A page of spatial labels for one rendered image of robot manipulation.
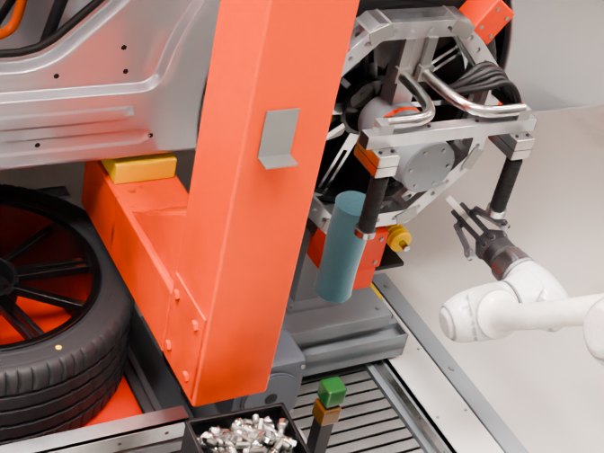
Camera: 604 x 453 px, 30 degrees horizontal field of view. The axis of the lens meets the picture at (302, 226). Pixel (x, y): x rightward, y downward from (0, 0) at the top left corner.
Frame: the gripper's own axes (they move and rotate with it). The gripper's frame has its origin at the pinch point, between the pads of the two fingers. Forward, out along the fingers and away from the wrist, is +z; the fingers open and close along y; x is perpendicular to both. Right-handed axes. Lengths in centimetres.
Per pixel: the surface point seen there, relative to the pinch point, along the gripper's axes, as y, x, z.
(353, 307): -36.6, -21.8, 14.2
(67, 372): -81, 58, -12
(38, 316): -91, 39, 27
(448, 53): 21.2, 26.5, 14.6
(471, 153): 10.8, 7.2, 3.9
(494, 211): 4.8, 13.0, -17.6
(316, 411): -47, 40, -46
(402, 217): -11.2, 6.1, 3.9
